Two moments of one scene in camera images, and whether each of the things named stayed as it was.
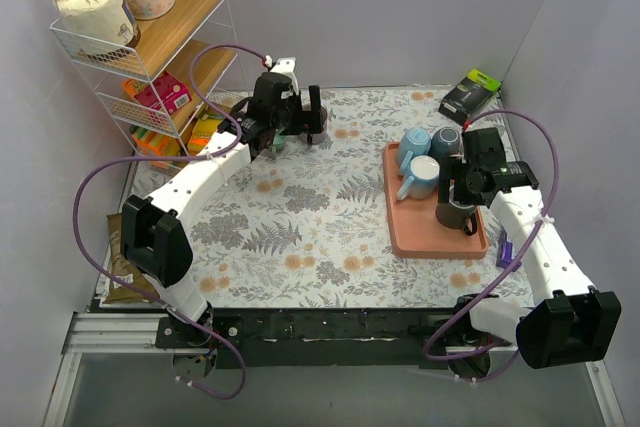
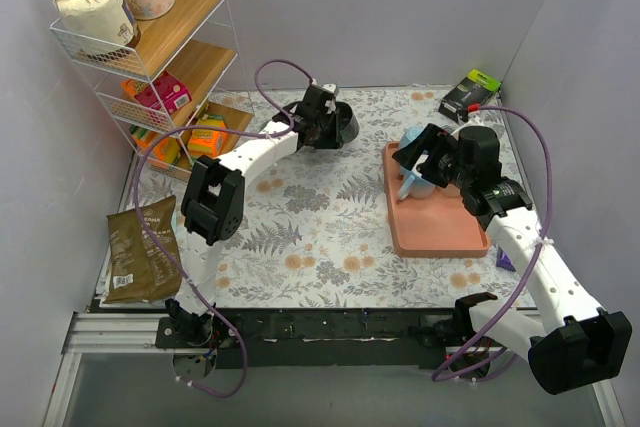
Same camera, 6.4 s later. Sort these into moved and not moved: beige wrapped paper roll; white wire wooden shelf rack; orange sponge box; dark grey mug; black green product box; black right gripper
Moved: dark grey mug; black right gripper
Not moved: orange sponge box; black green product box; white wire wooden shelf rack; beige wrapped paper roll
